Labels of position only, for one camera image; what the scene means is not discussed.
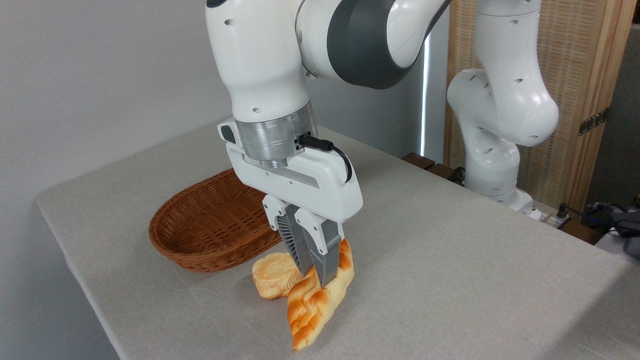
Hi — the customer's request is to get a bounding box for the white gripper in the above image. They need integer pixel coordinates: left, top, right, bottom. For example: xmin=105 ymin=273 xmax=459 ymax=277
xmin=218 ymin=119 xmax=364 ymax=288

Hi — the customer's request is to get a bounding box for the long braided bread loaf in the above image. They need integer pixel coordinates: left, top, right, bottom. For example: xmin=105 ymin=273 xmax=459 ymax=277
xmin=286 ymin=239 xmax=355 ymax=352

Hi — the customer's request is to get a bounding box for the round flat bread bun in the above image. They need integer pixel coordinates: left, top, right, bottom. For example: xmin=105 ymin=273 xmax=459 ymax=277
xmin=251 ymin=252 xmax=305 ymax=300

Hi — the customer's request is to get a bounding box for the brown wicker oval basket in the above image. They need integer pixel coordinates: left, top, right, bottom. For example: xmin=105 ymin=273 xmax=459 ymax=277
xmin=148 ymin=168 xmax=284 ymax=273

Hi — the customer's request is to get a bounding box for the brown wooden robot platform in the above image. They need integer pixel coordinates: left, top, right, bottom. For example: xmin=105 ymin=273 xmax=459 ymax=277
xmin=402 ymin=152 xmax=607 ymax=246

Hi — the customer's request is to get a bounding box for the grey tablecloth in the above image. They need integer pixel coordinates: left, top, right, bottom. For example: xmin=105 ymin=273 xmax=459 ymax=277
xmin=36 ymin=117 xmax=640 ymax=360

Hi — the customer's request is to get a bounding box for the dark metal screen hinge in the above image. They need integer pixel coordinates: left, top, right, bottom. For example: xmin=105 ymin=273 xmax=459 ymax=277
xmin=578 ymin=107 xmax=610 ymax=137

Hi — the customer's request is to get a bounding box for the dark grey bag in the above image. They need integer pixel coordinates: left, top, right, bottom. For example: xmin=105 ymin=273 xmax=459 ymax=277
xmin=582 ymin=201 xmax=640 ymax=259

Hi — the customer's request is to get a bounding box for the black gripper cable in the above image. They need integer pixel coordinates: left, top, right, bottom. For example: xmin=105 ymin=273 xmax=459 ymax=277
xmin=295 ymin=134 xmax=353 ymax=184

